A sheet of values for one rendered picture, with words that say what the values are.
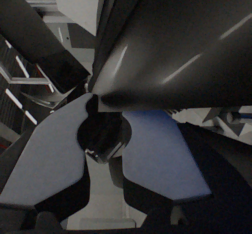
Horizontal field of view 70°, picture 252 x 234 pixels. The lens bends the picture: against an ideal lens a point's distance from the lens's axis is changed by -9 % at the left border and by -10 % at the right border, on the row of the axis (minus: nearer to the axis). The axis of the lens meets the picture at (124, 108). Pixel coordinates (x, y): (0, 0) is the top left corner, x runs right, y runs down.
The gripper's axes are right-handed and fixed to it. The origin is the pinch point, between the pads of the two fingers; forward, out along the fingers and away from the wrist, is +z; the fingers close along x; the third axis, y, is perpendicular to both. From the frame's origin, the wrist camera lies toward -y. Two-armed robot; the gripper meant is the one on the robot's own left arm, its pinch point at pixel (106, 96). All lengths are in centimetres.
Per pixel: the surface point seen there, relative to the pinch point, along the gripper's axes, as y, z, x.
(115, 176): 33.8, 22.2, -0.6
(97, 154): 13.2, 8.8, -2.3
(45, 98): 462, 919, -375
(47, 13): -1, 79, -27
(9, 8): -5.8, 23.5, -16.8
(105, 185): 441, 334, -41
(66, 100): 7.6, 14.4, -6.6
